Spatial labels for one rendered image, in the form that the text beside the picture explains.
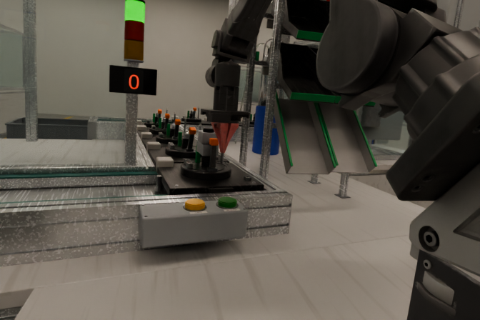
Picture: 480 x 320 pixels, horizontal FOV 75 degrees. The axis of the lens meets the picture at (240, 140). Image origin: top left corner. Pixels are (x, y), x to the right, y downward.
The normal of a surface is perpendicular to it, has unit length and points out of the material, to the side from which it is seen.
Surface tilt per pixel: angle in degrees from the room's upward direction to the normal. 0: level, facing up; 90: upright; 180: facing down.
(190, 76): 90
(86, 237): 90
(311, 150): 45
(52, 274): 0
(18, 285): 0
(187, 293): 0
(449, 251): 90
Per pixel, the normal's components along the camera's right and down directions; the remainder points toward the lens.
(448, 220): -0.97, -0.04
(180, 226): 0.38, 0.17
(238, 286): 0.08, -0.98
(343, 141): 0.21, -0.58
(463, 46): -0.33, -0.61
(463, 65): -0.62, -0.47
